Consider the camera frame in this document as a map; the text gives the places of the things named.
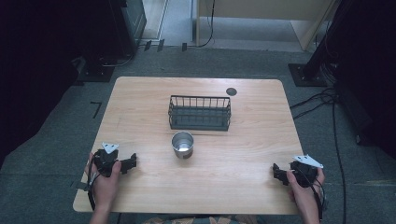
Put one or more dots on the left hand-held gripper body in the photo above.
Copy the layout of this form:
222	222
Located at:
105	158

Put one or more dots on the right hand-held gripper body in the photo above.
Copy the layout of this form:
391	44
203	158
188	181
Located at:
306	174

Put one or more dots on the person's right hand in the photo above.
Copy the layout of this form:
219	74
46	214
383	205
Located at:
303	196

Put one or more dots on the person's left hand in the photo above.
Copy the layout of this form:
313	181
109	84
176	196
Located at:
104	189

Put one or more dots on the grey tape piece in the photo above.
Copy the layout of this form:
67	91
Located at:
82	185

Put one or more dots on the silver metal cup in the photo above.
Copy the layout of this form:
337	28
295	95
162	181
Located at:
182	145

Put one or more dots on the black flat stand base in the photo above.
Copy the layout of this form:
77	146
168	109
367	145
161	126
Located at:
96	72

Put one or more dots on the person's patterned clothing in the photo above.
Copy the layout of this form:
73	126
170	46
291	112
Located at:
199	220

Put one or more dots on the round dark table grommet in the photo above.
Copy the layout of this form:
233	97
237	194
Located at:
231	91

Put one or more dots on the black stand with square base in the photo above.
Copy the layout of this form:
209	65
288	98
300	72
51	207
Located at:
308	74

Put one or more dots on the short black floor tape strip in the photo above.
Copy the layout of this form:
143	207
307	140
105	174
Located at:
147	45
184	47
160	45

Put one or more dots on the black equipment cabinet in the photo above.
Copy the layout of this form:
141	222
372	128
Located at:
124	28

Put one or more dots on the light wooden cabinet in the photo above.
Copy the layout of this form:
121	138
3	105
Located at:
264	18

